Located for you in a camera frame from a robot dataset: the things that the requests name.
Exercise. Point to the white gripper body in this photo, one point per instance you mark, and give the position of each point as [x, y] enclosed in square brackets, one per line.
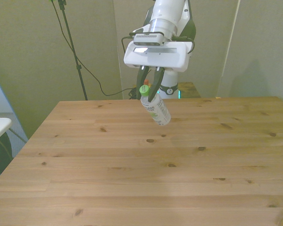
[160, 57]

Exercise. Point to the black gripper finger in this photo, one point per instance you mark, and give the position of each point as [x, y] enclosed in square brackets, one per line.
[141, 77]
[157, 81]

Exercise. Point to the clear water bottle green cap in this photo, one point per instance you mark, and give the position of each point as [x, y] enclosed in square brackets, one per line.
[160, 111]

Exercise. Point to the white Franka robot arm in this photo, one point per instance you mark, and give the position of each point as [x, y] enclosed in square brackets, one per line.
[166, 14]

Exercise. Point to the black tripod stand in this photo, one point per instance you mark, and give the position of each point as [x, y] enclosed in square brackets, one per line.
[72, 47]

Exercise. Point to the small orange red object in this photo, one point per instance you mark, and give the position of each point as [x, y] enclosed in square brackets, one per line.
[146, 82]

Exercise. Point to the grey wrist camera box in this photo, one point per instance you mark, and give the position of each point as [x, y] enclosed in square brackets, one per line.
[148, 38]

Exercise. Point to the wooden robot pedestal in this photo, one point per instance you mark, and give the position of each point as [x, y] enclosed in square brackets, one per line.
[189, 90]

